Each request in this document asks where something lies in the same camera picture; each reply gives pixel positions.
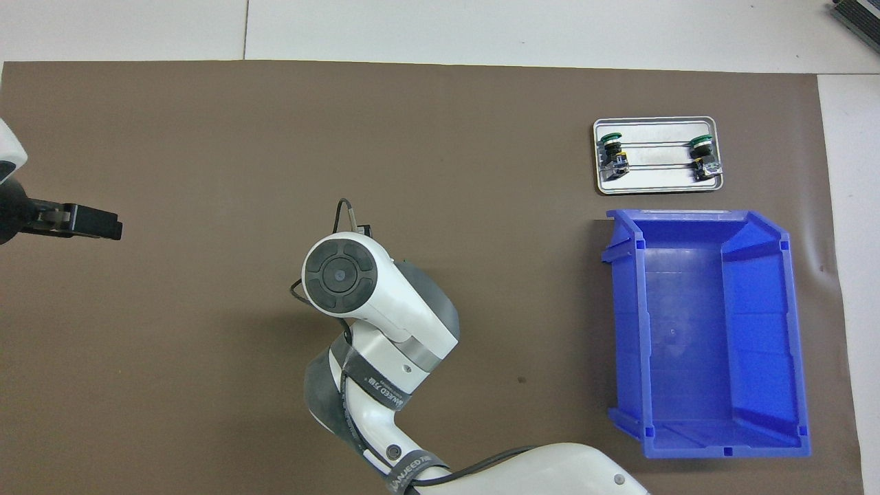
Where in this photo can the green push button switch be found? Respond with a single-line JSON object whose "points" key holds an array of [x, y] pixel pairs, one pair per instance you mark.
{"points": [[705, 157], [613, 155]]}

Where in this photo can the blue plastic storage bin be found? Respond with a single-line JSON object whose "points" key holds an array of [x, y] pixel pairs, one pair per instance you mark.
{"points": [[687, 344]]}

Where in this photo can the brown table mat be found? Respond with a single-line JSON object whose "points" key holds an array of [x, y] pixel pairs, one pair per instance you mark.
{"points": [[412, 172]]}

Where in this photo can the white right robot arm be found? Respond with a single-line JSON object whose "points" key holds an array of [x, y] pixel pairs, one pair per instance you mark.
{"points": [[385, 302]]}

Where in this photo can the grey ribbed device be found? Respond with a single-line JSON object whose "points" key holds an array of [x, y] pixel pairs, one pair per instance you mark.
{"points": [[859, 15]]}

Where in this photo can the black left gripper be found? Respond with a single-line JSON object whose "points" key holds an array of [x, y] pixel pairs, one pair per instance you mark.
{"points": [[12, 213]]}

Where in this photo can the grey metal tray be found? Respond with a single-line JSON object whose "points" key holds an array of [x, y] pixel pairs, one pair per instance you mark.
{"points": [[660, 180]]}

